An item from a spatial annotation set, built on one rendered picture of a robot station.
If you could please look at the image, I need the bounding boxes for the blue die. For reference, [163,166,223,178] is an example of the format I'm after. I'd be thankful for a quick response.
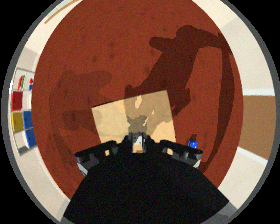
[188,140,198,148]

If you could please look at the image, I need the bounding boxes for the white die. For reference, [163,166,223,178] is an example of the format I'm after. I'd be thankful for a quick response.
[133,133,142,145]

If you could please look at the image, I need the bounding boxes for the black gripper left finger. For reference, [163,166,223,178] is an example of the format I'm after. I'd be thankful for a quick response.
[74,133,133,176]

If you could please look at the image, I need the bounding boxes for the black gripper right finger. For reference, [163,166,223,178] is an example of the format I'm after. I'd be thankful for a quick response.
[141,132,203,169]

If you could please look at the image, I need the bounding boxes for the tan square mat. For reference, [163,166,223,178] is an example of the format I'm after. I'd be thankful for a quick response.
[92,90,176,143]

